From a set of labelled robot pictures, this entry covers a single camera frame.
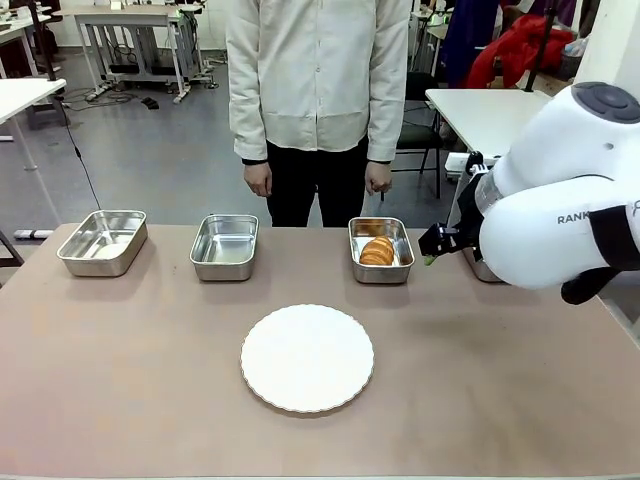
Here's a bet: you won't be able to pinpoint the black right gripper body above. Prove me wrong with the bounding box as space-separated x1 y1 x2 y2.
448 172 486 251

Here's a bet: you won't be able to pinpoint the golden brown croissant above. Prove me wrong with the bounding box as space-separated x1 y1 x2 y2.
358 235 396 266

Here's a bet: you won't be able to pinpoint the stainless steel rectangular container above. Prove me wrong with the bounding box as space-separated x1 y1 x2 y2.
56 209 149 278
461 246 507 284
347 216 416 285
189 214 260 282

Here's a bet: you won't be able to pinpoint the person's left hand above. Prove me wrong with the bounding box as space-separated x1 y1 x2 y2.
364 161 393 197

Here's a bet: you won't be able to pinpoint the person's right hand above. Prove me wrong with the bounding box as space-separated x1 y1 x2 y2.
243 162 274 198

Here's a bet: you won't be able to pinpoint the black folding chair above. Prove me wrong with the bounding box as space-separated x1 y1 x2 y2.
380 72 446 202

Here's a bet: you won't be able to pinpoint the large white desk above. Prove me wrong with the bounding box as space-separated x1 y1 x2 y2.
424 87 571 227

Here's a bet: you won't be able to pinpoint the person's black trousers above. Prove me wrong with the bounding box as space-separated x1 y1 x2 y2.
265 139 371 229

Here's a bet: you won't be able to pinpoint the white scalloped round plate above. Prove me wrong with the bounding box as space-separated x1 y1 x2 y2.
240 303 376 414

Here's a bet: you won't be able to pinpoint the red cloth heap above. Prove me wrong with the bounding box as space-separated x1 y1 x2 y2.
472 14 575 90

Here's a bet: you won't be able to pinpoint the dark blue hanging cloth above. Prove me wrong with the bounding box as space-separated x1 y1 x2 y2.
439 0 502 89

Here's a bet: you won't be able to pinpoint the black clamp pole stand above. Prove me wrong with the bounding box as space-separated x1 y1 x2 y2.
523 0 559 94

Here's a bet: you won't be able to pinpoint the person's cream button jacket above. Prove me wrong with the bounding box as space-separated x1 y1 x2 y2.
225 0 414 164

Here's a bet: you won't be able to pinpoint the grey metal workbench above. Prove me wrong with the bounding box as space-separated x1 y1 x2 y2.
52 3 207 104

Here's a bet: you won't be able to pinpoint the black tripod pole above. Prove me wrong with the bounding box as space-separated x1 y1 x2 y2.
27 0 59 83

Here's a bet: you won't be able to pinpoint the small white desk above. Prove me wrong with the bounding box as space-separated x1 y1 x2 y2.
0 77 68 226

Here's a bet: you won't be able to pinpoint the black cable sleeve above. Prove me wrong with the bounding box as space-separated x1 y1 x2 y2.
559 203 640 306

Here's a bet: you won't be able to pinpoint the thin black floor cable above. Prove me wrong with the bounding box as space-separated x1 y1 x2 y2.
51 93 104 211

